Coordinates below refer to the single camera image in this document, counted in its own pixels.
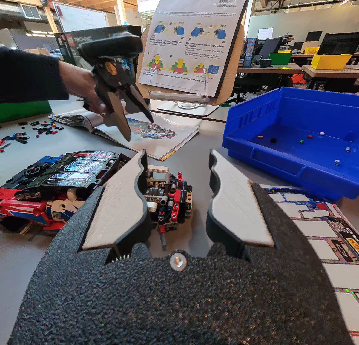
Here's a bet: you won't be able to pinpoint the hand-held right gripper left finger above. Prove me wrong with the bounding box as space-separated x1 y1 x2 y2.
81 149 154 253

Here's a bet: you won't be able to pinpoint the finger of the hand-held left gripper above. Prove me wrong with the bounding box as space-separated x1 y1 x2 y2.
103 91 132 143
121 83 155 124

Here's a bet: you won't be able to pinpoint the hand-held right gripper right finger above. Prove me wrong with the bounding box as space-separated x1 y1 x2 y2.
205 149 275 251

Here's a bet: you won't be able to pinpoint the instruction booklet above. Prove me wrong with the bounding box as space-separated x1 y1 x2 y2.
49 110 200 161

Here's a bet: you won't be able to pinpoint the toy brick car model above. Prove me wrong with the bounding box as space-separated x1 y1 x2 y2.
0 150 194 251

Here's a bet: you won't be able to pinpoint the small brick pieces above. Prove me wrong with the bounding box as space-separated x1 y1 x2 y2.
0 120 65 153

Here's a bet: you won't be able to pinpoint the person's left hand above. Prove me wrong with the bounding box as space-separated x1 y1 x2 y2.
58 60 108 114

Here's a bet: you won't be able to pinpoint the black toy set box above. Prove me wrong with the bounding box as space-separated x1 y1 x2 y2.
54 25 142 71

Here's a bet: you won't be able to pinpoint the whiteboard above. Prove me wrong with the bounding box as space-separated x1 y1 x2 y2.
53 1 108 33

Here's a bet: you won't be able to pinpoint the white board stand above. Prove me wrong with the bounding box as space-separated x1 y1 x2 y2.
148 90 219 117

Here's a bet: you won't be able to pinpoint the blue plastic bin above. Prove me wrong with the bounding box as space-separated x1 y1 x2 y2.
222 87 359 201

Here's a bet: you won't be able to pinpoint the tiny leftover brick bits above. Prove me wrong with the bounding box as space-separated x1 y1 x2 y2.
257 131 351 165

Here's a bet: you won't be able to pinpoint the holographic sticker sheet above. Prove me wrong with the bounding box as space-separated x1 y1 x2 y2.
259 184 359 345

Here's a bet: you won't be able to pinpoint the instruction board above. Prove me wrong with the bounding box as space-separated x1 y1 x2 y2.
136 0 257 106

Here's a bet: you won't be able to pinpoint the green plastic bin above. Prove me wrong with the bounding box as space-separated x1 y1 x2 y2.
268 52 293 66
0 101 53 124

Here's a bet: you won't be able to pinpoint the colourful toy box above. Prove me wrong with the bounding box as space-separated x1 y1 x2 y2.
243 37 258 68

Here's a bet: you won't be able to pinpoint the wooden-top office table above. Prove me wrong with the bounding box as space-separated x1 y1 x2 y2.
237 63 302 74
301 65 359 79

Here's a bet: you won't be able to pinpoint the computer monitor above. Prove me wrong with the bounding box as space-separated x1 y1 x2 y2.
258 37 283 60
317 32 359 55

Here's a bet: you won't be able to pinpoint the yellow plastic bin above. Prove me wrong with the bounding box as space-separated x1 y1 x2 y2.
311 53 353 70

